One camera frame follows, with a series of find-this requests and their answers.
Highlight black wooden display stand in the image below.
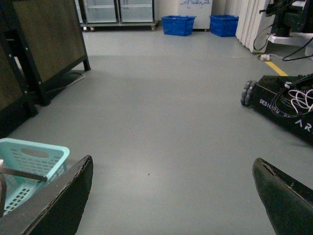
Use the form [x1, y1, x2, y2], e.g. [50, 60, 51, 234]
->
[0, 0, 90, 138]

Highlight white power strip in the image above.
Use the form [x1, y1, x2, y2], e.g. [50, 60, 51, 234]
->
[260, 54, 271, 61]

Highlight glass door refrigerator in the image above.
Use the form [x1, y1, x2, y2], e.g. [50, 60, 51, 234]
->
[75, 0, 159, 31]

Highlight white folded panels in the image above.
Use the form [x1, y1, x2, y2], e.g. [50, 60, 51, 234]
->
[236, 0, 272, 53]

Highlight blue plastic crate left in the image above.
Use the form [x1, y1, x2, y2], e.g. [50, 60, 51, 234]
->
[161, 15, 196, 36]

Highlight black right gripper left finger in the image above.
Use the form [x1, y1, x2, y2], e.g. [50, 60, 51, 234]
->
[0, 155, 93, 235]

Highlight light blue plastic basket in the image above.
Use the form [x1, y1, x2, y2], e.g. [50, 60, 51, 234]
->
[0, 138, 70, 216]

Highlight brown basket handle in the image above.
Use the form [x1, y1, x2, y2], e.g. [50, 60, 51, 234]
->
[0, 159, 48, 217]

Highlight blue plastic crate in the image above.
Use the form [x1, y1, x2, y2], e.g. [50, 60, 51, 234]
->
[210, 15, 239, 37]
[161, 15, 196, 36]

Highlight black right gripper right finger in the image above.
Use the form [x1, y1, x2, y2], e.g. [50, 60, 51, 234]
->
[252, 158, 313, 235]

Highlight blue plastic crate right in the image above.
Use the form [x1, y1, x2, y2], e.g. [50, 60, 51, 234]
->
[210, 15, 239, 37]

